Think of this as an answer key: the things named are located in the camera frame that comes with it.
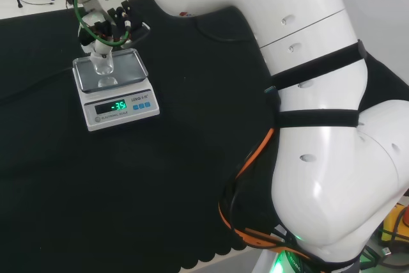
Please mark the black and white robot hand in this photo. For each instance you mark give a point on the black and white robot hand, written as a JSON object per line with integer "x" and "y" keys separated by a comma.
{"x": 96, "y": 30}

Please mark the small clear glass beaker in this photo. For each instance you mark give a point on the small clear glass beaker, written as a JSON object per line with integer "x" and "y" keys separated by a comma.
{"x": 103, "y": 68}

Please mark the white electronic balance steel pan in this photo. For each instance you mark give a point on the white electronic balance steel pan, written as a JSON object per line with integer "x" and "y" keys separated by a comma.
{"x": 128, "y": 116}

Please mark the black bench cloth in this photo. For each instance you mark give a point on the black bench cloth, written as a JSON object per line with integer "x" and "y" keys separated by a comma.
{"x": 128, "y": 190}

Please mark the yellow stop button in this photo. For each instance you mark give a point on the yellow stop button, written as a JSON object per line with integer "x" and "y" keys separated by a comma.
{"x": 391, "y": 222}

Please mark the grey usb plug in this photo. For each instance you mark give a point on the grey usb plug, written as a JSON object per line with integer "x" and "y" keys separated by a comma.
{"x": 386, "y": 251}

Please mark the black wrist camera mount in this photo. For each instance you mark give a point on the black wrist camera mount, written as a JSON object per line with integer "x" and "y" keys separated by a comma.
{"x": 137, "y": 27}

